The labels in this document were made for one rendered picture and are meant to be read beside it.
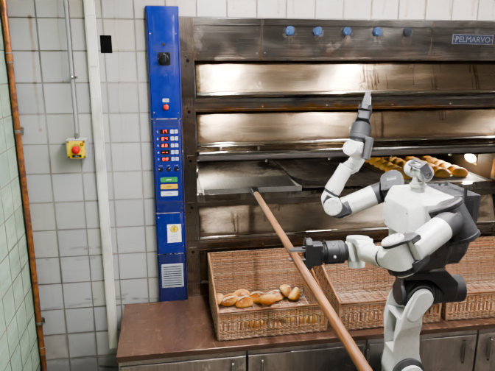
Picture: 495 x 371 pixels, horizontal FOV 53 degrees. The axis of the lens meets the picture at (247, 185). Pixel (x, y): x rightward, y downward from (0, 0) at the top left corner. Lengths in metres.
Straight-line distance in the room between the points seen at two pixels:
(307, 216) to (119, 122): 1.16
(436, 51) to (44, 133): 2.13
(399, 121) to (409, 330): 1.25
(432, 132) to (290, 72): 0.89
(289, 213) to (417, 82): 1.02
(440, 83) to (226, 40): 1.21
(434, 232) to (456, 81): 1.47
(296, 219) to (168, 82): 1.04
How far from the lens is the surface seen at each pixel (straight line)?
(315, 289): 1.62
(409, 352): 2.29
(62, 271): 2.93
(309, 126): 2.78
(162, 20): 2.62
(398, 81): 2.93
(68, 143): 2.65
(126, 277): 2.90
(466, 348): 2.95
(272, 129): 2.73
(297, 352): 2.58
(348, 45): 2.83
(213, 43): 2.67
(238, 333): 2.53
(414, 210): 1.96
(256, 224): 2.83
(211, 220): 2.80
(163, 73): 2.61
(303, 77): 2.75
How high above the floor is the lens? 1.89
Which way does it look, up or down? 14 degrees down
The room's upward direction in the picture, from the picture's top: straight up
